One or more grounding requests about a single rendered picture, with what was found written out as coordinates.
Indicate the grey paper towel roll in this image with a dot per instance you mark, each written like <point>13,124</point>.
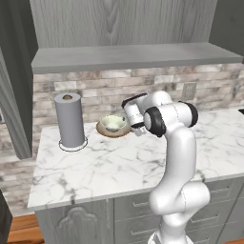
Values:
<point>69,120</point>

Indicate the black object at counter edge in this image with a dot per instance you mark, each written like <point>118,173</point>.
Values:
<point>241,111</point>

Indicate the grey carved base cabinet door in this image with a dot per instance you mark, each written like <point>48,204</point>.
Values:
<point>74,222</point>

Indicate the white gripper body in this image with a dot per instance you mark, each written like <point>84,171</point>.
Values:
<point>140,131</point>

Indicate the grey wall outlet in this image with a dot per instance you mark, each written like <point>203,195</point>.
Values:
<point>189,91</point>

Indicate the pale green small bowl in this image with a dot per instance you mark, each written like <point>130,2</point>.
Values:
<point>111,122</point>

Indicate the brown large bowl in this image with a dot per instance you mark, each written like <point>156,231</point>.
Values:
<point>114,134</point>

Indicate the grey drawer front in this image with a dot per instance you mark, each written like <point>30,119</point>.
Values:
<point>213,214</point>
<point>206,235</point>
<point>225,189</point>
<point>136,230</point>
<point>133,205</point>

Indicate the grey wooden upper cabinet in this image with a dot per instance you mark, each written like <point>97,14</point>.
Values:
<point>127,38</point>

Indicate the grey open cabinet door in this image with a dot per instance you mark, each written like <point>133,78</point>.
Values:
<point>14,111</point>

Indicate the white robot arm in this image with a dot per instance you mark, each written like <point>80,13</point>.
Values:
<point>178,152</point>

